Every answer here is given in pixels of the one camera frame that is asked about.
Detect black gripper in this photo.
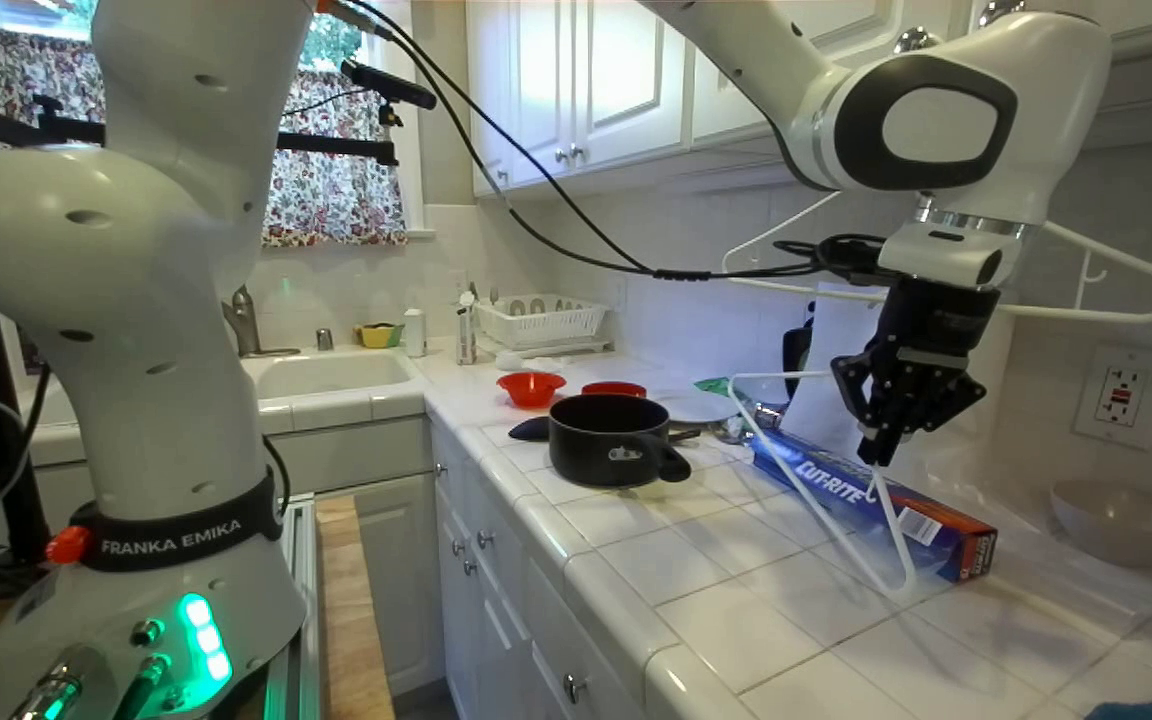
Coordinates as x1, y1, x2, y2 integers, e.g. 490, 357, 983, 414
830, 274, 1007, 469

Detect blue foil box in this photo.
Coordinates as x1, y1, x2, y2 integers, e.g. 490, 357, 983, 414
750, 429, 1004, 587

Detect white plate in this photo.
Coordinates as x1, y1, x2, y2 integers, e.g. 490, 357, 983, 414
662, 385, 753, 430

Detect translucent white bowl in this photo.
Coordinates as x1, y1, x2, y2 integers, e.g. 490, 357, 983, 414
1048, 476, 1152, 571

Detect red measuring cup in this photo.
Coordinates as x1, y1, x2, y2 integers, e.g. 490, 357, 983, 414
579, 376, 652, 404

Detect black saucepan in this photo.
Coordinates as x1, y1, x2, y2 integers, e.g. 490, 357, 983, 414
546, 393, 696, 493

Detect white dish rack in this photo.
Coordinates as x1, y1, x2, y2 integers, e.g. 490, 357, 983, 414
481, 291, 614, 357

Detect red bowl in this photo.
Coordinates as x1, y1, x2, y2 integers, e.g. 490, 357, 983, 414
493, 369, 568, 410

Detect white upper cabinets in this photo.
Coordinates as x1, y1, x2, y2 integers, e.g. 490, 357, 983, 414
464, 0, 1152, 198

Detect white cabinets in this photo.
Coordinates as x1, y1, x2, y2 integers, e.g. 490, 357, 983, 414
267, 408, 650, 720
464, 0, 1152, 198

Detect clear dispenser bottle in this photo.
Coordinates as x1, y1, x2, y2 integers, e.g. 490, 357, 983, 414
451, 279, 485, 369

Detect white lower cabinets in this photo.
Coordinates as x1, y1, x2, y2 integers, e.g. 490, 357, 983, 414
267, 408, 650, 720

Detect white soap bottle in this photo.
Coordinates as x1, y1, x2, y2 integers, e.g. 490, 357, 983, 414
396, 305, 432, 359

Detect yellow sponge dish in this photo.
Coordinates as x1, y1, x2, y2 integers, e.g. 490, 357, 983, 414
353, 315, 404, 350

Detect white sink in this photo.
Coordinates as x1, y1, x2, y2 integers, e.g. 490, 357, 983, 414
238, 349, 432, 430

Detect floral curtain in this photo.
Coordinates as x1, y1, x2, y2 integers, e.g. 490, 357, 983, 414
0, 10, 409, 254

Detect silver faucet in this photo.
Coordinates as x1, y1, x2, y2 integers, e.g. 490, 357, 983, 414
212, 283, 303, 359

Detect white wrist mount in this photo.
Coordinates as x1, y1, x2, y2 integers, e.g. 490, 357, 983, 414
872, 217, 1025, 291

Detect white GFCI wall outlet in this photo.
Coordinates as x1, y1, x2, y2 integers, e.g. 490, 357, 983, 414
1074, 342, 1152, 452

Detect black cable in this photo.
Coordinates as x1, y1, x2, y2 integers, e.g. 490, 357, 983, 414
328, 0, 902, 286

